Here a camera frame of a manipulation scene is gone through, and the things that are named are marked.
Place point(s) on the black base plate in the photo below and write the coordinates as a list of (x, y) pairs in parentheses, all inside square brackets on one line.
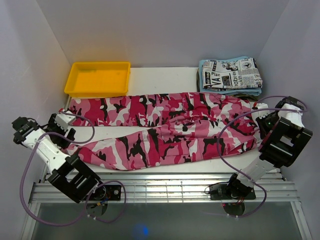
[(107, 193), (224, 191)]

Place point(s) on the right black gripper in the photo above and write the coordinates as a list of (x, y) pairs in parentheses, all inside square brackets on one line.
[(263, 130)]

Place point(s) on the newspaper print folded trousers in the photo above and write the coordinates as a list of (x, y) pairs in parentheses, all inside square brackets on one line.
[(229, 77)]

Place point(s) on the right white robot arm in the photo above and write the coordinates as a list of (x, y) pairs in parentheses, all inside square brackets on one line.
[(283, 138)]

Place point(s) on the aluminium rail frame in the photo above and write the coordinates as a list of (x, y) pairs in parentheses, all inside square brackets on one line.
[(160, 189)]

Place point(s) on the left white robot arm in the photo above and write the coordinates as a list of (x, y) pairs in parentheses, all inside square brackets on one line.
[(68, 173)]

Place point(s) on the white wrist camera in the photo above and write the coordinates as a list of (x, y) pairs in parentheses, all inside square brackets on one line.
[(262, 110), (64, 119)]

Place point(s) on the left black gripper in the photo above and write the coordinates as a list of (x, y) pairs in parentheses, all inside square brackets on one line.
[(51, 123)]

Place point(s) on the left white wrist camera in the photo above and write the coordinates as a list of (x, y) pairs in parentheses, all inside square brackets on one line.
[(64, 119)]

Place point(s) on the yellow plastic tray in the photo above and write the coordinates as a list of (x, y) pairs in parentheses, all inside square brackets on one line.
[(98, 79)]

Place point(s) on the pink camouflage trousers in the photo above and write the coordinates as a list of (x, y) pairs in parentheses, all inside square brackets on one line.
[(176, 128)]

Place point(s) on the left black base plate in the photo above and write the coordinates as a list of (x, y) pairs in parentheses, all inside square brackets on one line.
[(107, 193)]

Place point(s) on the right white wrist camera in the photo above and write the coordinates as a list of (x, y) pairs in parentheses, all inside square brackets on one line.
[(262, 110)]

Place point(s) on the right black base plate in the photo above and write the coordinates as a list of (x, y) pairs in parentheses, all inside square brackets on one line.
[(224, 191)]

